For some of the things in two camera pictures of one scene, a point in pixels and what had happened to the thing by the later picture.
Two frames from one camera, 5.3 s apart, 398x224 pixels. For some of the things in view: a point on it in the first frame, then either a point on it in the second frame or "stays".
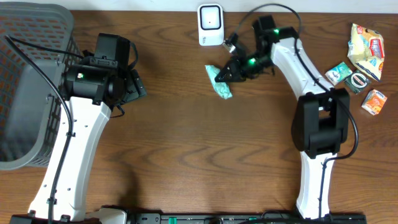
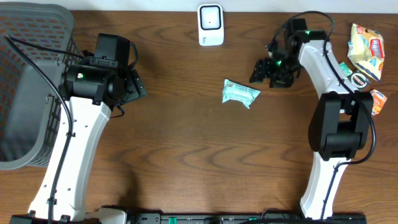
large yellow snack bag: (366, 50) stays
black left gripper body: (137, 86) stays
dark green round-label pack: (357, 82) stays
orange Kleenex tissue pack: (374, 102) stays
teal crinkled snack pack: (222, 88) → (234, 91)
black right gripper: (236, 73) → (260, 70)
